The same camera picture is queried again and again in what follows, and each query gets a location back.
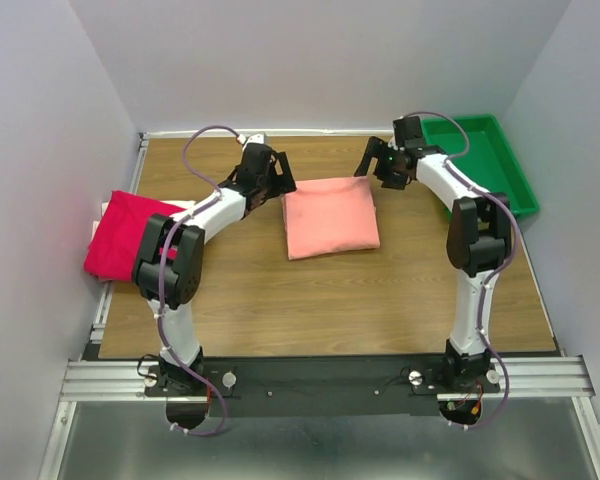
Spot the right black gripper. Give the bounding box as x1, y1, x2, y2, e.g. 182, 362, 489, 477
351, 137, 406, 192

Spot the salmon pink t-shirt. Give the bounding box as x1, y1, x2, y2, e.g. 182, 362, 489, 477
282, 177, 380, 260

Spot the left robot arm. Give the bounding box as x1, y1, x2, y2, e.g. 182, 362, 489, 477
132, 134, 296, 397

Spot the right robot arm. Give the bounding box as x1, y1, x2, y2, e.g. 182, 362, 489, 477
354, 112, 515, 392

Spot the folded white t-shirt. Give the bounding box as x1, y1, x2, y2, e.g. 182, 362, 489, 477
91, 200, 195, 239

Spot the green plastic tray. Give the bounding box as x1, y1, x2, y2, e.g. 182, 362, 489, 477
421, 114, 540, 219

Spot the folded red t-shirt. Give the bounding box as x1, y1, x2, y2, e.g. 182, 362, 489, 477
83, 190, 186, 282

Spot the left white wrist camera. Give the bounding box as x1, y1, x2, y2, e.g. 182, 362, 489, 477
236, 132, 267, 148

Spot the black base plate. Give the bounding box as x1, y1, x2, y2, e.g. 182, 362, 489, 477
136, 354, 499, 430

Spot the aluminium frame rail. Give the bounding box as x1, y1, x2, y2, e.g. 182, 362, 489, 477
39, 133, 151, 480

